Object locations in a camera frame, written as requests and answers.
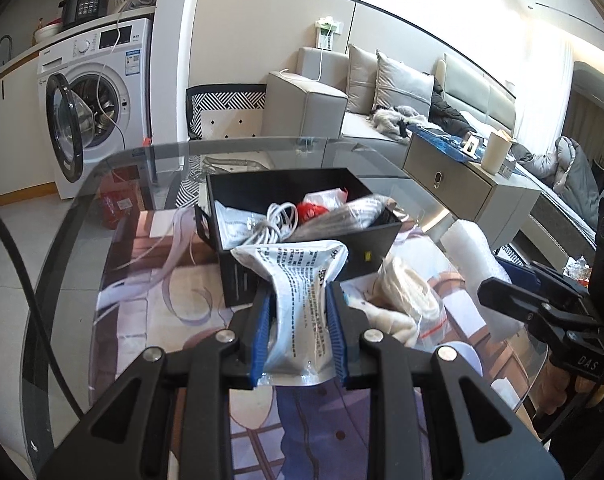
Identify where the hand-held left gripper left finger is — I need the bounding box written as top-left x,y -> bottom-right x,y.
39,285 -> 275,480

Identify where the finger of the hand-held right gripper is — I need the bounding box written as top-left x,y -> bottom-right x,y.
477,277 -> 600,343
496,256 -> 588,303

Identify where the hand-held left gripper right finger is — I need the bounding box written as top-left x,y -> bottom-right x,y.
324,280 -> 565,480

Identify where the white foil packet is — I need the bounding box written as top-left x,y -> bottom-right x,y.
230,240 -> 350,388
214,200 -> 273,251

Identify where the black cardboard box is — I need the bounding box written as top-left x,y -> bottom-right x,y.
196,167 -> 403,308

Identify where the red packet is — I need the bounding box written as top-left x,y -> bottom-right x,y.
297,187 -> 350,223

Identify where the person's right hand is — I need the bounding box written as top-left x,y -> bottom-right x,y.
538,355 -> 604,417

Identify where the crumpled plastic wrapper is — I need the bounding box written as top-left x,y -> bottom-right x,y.
564,257 -> 595,281

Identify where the white bubble wrap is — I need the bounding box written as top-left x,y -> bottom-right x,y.
441,219 -> 528,343

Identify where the bed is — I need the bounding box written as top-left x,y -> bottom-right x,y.
512,60 -> 604,271

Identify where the clear zip bag cream cloth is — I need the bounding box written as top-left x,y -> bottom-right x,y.
374,255 -> 447,351

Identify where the printed rug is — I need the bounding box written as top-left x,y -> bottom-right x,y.
94,205 -> 538,480

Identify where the grey down jacket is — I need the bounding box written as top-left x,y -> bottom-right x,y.
512,136 -> 603,231

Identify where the beige side cabinet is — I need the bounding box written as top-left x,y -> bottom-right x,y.
402,130 -> 543,253

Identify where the white plastic strip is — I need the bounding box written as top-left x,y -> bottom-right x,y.
99,207 -> 223,321

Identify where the beige cylinder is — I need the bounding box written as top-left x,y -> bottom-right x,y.
482,129 -> 513,175

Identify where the blue flat box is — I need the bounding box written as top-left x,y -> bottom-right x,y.
412,125 -> 483,161

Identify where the black jacket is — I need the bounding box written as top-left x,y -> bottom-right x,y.
428,82 -> 478,136

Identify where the red plastic bag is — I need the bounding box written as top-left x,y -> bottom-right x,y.
98,167 -> 150,231

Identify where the grey furry cloth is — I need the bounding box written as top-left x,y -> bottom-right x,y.
372,105 -> 427,138

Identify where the grey pillow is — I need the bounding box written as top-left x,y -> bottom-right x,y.
369,50 -> 435,121
346,43 -> 380,116

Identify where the beige sofa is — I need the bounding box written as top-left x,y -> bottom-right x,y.
262,46 -> 517,161

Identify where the black white patterned chair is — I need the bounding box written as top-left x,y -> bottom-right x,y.
174,84 -> 269,211

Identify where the white washing machine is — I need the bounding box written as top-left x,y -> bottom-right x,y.
36,17 -> 153,201

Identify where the kitchen cabinet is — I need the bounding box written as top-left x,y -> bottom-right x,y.
0,42 -> 57,206

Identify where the white bowl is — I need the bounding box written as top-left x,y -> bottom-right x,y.
33,19 -> 62,43

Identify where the black pressure cooker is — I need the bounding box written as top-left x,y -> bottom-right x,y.
60,0 -> 115,31

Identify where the wall charger holder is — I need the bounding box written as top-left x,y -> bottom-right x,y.
315,16 -> 345,53

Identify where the thin white hanging cable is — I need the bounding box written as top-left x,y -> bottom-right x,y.
94,0 -> 132,126

